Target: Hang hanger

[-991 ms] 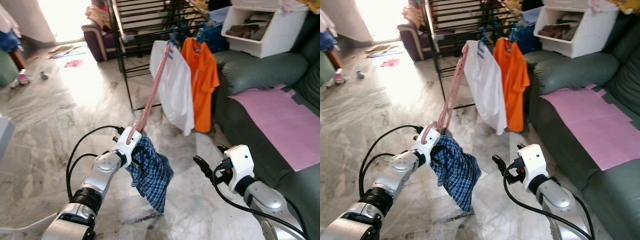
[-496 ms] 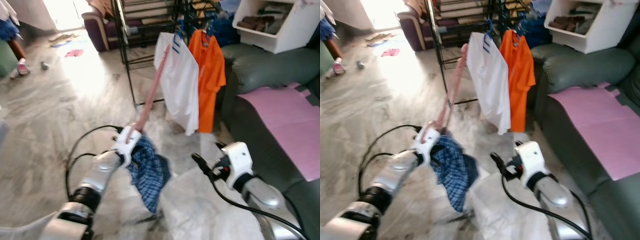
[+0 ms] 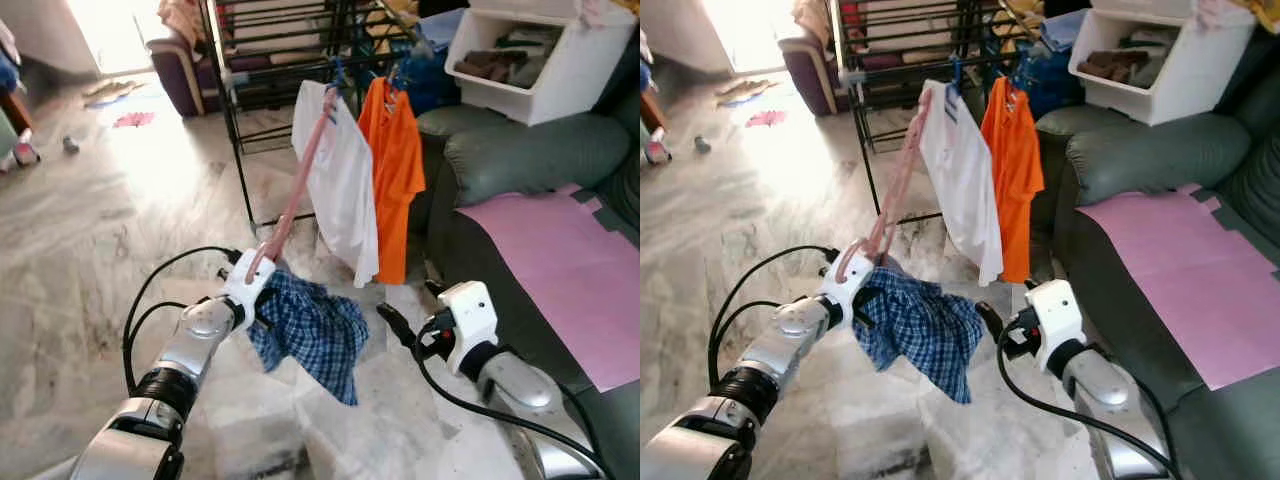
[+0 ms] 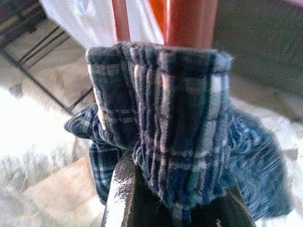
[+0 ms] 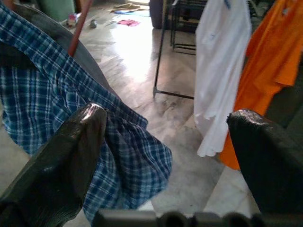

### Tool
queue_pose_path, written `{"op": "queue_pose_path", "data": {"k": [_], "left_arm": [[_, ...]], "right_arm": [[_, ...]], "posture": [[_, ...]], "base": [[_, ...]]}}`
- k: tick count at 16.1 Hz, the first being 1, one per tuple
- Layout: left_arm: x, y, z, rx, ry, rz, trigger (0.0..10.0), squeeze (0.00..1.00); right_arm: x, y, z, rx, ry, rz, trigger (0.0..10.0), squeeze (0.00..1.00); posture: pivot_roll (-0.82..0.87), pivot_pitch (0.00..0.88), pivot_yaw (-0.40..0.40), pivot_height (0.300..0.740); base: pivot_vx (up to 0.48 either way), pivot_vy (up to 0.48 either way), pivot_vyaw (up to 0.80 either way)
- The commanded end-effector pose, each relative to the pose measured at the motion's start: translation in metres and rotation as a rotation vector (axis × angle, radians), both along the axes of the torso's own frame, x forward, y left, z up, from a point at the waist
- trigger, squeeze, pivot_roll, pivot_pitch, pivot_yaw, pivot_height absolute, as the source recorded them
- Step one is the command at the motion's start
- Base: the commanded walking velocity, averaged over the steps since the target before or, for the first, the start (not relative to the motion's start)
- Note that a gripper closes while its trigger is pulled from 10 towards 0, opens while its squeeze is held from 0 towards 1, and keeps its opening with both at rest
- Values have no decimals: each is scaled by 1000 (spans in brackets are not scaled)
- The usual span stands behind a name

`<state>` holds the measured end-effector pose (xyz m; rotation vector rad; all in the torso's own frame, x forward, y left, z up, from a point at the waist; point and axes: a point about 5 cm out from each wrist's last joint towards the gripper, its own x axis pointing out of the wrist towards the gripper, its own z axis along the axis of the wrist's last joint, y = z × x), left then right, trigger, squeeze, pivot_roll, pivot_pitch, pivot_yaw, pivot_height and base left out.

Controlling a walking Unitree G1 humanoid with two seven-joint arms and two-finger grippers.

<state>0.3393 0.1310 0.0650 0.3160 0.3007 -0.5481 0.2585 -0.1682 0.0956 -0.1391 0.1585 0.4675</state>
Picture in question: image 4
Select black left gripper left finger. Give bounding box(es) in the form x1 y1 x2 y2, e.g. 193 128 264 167
101 150 184 227

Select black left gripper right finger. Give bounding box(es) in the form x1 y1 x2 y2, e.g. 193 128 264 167
189 184 258 227

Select blue plaid garment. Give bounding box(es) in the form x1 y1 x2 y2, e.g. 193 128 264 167
63 41 293 223

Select pink plastic clothes hanger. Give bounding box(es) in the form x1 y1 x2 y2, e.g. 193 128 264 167
111 0 218 48

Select black metal drying rack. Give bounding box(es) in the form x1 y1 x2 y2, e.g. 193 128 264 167
0 23 95 114

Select green leather sofa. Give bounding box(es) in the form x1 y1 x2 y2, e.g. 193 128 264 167
213 0 303 95

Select white shirt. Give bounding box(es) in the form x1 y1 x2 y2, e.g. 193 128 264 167
39 0 165 49

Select orange shirt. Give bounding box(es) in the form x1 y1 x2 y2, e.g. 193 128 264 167
149 0 170 36

